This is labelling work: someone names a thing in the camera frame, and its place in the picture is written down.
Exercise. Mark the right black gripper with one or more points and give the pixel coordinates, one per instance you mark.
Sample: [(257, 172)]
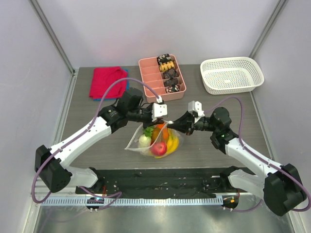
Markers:
[(190, 124)]

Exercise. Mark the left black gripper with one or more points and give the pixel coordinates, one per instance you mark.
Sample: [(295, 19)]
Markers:
[(150, 123)]

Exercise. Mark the yellow banana bunch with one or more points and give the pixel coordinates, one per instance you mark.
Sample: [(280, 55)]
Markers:
[(172, 143)]

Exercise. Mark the orange fruit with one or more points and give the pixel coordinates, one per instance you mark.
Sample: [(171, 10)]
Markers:
[(161, 130)]

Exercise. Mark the clear polka dot zip bag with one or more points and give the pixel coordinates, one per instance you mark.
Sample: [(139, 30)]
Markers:
[(156, 141)]

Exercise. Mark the red apple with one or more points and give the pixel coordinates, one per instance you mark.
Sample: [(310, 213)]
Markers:
[(159, 149)]

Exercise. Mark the white radish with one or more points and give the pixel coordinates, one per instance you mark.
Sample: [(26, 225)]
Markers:
[(146, 137)]

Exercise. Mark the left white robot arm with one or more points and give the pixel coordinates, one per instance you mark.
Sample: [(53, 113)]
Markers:
[(54, 164)]

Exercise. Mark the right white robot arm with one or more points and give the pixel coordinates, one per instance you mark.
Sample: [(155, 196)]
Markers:
[(279, 186)]

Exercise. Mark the blue folded cloth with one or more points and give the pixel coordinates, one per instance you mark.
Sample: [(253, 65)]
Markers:
[(127, 82)]

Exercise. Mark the red folded cloth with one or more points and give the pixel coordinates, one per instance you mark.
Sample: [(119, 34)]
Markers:
[(108, 82)]

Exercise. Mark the black white dotted sock roll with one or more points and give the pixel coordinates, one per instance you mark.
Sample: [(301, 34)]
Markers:
[(172, 89)]

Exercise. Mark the pink divided organizer tray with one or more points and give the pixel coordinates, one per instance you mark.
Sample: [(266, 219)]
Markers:
[(151, 75)]

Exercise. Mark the dark floral sock roll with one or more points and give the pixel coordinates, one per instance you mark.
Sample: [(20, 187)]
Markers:
[(171, 82)]

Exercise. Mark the dark brown sock roll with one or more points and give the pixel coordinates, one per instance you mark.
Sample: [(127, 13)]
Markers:
[(170, 74)]

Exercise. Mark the yellow patterned sock roll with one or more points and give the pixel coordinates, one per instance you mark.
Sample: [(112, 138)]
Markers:
[(166, 66)]

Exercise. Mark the black patterned sock roll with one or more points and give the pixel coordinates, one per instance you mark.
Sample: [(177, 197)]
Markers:
[(163, 58)]

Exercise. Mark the white perforated plastic basket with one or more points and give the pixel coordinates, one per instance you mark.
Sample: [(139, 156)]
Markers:
[(231, 75)]

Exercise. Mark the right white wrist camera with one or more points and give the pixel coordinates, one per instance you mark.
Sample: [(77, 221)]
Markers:
[(195, 109)]

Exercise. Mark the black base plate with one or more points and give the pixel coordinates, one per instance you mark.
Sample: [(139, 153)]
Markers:
[(172, 183)]

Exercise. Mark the white slotted cable duct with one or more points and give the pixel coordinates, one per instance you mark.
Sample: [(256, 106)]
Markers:
[(92, 201)]

